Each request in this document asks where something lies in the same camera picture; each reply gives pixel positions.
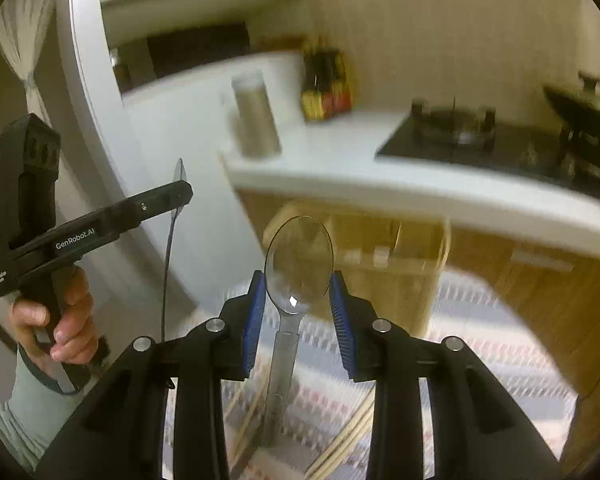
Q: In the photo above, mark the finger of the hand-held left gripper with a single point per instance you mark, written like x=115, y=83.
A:
x=155, y=202

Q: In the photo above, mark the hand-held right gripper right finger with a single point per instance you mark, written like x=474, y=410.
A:
x=342, y=327

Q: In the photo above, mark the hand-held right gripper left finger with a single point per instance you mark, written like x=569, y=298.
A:
x=255, y=322

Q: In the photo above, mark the clear plastic spoon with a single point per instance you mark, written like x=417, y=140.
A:
x=167, y=260
x=300, y=260

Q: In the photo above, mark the wooden utensil basket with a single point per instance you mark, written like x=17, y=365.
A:
x=380, y=270

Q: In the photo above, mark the person's left forearm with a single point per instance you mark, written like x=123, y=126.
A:
x=25, y=410

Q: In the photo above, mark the person's left hand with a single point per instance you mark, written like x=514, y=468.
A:
x=77, y=310

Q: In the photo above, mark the white refrigerator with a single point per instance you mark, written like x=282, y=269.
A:
x=190, y=170

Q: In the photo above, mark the wooden chopstick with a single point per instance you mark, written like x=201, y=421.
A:
x=347, y=425
x=245, y=417
x=352, y=440

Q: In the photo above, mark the striped woven mat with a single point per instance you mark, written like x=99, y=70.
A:
x=455, y=320

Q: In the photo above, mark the white curtain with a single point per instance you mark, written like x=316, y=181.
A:
x=22, y=45

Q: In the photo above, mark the metal cylindrical cup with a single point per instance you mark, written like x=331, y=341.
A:
x=255, y=115

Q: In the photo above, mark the wooden kitchen cabinet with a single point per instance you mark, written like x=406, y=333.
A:
x=545, y=300

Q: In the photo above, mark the cluster of condiment bottles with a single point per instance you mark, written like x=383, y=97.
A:
x=326, y=85

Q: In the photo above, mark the black gas stove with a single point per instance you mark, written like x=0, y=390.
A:
x=480, y=140

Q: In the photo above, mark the black wok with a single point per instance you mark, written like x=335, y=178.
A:
x=585, y=100

